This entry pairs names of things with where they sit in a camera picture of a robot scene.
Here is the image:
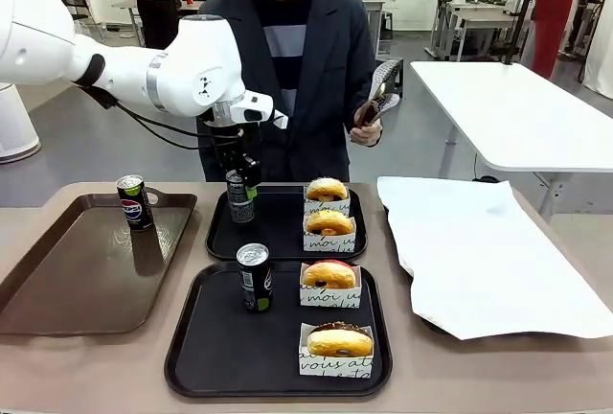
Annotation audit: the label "metal serving tongs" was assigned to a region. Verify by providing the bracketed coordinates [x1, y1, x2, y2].
[353, 58, 405, 127]

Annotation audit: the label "white rectangular table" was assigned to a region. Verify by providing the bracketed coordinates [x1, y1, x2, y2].
[410, 59, 613, 217]

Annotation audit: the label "brown plastic serving tray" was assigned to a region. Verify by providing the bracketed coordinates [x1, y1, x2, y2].
[0, 186, 198, 337]

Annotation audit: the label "background wooden work table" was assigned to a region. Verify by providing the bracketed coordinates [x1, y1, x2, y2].
[112, 0, 207, 46]

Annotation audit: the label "person in red apron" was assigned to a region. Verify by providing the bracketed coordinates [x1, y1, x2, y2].
[532, 0, 581, 79]

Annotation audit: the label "grey background workbench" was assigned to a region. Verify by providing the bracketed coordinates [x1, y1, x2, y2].
[428, 0, 533, 61]

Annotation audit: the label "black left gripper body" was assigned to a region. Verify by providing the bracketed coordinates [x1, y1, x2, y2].
[209, 121, 246, 174]

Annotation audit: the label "person's left hand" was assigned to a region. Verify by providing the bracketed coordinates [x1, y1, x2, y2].
[349, 114, 384, 148]

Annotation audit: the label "person in dark blazer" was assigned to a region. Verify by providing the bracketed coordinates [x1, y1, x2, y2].
[196, 0, 384, 183]

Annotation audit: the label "large black square tray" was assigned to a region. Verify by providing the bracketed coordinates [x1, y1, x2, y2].
[164, 260, 394, 399]

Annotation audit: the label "black vertical stand pole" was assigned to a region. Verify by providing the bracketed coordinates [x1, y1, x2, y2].
[505, 0, 547, 64]

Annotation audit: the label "black tray under paper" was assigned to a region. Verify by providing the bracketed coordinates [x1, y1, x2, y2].
[381, 200, 571, 337]

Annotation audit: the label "white paper sheet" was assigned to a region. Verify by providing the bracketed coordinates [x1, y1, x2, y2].
[376, 175, 613, 341]

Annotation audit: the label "chocolate donut in paper box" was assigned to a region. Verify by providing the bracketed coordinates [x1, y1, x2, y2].
[299, 321, 375, 380]

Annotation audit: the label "black green soda can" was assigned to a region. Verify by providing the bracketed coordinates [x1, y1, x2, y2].
[224, 170, 256, 224]
[237, 242, 274, 313]

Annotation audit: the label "small black square tray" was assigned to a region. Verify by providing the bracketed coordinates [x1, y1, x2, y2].
[204, 184, 369, 262]

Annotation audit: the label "black Pepsi soda can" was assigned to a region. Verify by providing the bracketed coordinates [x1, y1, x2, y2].
[116, 174, 154, 232]

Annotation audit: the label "person's left forearm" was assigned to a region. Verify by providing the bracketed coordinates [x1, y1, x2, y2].
[343, 63, 380, 122]

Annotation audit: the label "chocolate nut topped donut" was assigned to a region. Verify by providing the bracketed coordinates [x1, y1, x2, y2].
[306, 321, 375, 357]

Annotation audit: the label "yellow frosted donut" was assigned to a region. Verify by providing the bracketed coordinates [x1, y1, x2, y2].
[304, 184, 352, 218]

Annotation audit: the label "background robot bench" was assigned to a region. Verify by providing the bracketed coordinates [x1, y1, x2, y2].
[358, 0, 398, 58]

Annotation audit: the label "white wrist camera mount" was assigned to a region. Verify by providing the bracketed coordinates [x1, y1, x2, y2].
[229, 89, 289, 130]

